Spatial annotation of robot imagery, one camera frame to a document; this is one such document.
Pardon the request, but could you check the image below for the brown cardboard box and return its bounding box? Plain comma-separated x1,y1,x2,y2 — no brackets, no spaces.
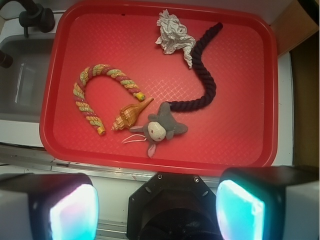
270,0,320,57

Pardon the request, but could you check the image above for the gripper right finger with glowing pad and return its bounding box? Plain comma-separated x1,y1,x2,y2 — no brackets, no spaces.
216,165,320,240

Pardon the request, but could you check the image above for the crumpled white paper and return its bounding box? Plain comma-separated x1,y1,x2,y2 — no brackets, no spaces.
155,9,196,69

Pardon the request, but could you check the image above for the grey plush donkey toy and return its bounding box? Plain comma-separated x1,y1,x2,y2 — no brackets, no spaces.
122,102,189,158

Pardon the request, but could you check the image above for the dark purple twisted rope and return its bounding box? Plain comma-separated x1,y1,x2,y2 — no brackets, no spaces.
170,22,224,113

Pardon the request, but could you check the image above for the orange spiral seashell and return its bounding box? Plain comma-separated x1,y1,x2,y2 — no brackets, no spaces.
111,97,154,131

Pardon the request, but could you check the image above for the grey sink basin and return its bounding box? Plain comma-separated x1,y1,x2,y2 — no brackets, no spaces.
0,33,55,123

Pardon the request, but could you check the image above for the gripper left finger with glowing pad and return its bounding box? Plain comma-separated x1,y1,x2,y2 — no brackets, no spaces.
0,173,99,240

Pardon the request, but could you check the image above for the red plastic tray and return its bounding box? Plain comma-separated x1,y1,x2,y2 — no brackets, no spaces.
40,0,278,177

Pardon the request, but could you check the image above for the black faucet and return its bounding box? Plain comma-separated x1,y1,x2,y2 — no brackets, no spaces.
0,0,56,69

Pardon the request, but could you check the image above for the multicolour twisted rope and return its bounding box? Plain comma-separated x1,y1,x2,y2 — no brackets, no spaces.
73,63,147,137

